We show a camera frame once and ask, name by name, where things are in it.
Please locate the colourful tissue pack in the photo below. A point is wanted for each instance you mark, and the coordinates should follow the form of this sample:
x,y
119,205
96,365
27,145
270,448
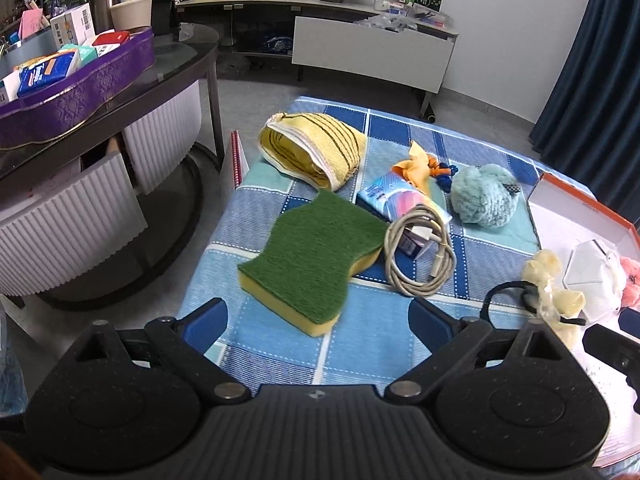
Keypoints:
x,y
390,195

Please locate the dark blue curtain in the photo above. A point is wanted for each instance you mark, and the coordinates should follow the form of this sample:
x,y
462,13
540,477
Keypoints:
x,y
595,85

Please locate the clear plastic bags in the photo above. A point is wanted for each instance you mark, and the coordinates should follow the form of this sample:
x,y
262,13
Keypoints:
x,y
400,22

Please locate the red white box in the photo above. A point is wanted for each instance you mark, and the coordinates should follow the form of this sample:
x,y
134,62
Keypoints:
x,y
111,40

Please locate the dark glass coffee table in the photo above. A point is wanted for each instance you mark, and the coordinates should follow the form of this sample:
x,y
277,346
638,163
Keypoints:
x,y
190,55

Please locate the red spiral notebook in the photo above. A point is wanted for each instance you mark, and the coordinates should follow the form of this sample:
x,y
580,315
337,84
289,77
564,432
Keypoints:
x,y
235,160

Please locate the white ribbed drawer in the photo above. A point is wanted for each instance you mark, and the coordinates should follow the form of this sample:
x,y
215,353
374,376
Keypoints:
x,y
165,135
65,230

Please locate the blue orange medicine box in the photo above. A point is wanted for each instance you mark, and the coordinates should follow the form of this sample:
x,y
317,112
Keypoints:
x,y
45,75

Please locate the blue checkered cloth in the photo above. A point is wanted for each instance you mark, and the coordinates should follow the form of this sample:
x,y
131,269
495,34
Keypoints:
x,y
500,260

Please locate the green yellow sponge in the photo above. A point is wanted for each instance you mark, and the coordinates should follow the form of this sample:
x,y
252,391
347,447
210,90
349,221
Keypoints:
x,y
310,250

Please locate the pink fluffy scrunchie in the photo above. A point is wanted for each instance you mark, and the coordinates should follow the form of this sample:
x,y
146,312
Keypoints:
x,y
632,285

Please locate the light blue fluffy scrunchie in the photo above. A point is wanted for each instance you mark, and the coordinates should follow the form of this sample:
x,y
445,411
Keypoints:
x,y
482,200

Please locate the stainless steel tumbler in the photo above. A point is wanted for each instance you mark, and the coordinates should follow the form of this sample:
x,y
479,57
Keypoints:
x,y
104,5

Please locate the orange cloth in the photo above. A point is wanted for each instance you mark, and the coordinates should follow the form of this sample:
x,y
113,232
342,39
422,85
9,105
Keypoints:
x,y
412,167

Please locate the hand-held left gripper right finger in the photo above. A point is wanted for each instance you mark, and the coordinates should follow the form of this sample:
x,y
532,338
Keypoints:
x,y
429,321

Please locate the pink paper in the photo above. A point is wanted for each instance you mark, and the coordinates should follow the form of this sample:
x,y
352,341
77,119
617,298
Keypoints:
x,y
31,22

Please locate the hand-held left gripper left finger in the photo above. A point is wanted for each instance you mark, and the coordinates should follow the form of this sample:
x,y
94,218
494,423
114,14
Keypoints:
x,y
207,320

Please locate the white face mask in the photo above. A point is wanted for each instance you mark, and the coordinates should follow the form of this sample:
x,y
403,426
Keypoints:
x,y
587,270

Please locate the white tv cabinet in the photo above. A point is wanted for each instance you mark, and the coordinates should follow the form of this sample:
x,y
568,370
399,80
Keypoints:
x,y
370,50

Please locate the white barcode box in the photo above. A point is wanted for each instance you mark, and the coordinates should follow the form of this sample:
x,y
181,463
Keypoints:
x,y
72,25

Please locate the yellow striped towel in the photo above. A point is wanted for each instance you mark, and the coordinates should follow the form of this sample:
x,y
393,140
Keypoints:
x,y
320,145

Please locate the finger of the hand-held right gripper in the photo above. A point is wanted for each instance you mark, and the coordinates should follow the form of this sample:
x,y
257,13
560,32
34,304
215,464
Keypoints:
x,y
612,347

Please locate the cream paper cup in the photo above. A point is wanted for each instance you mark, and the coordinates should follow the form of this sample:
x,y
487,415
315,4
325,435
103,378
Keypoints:
x,y
131,15

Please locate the white box with orange rim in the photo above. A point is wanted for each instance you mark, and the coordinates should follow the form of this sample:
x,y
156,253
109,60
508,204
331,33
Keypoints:
x,y
560,230

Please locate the purple patterned tin box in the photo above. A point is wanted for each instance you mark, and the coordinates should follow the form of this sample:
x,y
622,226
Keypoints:
x,y
75,105

